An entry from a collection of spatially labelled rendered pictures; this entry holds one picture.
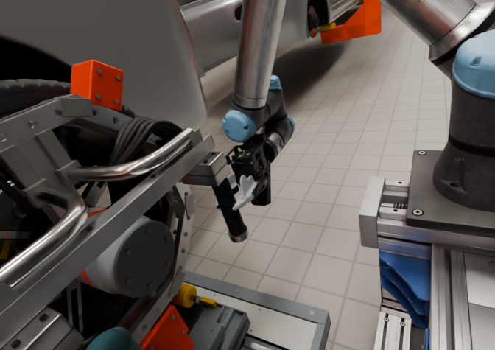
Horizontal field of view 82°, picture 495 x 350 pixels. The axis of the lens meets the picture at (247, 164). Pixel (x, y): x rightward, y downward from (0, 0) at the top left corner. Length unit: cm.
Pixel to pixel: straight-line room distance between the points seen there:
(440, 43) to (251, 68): 33
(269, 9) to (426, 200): 42
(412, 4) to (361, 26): 332
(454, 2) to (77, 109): 66
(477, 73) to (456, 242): 29
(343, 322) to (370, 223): 80
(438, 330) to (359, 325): 85
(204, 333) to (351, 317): 59
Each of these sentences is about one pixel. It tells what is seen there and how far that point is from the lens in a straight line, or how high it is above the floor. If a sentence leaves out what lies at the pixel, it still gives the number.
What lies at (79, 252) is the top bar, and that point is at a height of 97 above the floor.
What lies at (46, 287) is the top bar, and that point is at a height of 97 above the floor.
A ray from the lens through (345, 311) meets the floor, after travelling 139.
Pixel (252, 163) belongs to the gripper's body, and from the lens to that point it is 61.
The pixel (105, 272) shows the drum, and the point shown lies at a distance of 53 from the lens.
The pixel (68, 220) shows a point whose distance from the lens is 41.
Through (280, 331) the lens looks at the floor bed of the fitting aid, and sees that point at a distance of 128.
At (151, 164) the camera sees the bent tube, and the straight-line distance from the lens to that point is 47.
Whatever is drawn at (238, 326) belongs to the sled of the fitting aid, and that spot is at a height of 17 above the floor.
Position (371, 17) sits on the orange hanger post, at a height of 71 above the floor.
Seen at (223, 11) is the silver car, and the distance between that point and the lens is 300.
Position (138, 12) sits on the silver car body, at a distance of 126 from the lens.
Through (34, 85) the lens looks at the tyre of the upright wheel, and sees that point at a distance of 68.
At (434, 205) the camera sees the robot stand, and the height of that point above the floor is 82.
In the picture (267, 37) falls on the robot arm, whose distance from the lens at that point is 55.
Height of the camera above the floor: 117
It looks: 28 degrees down
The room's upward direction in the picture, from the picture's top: 17 degrees counter-clockwise
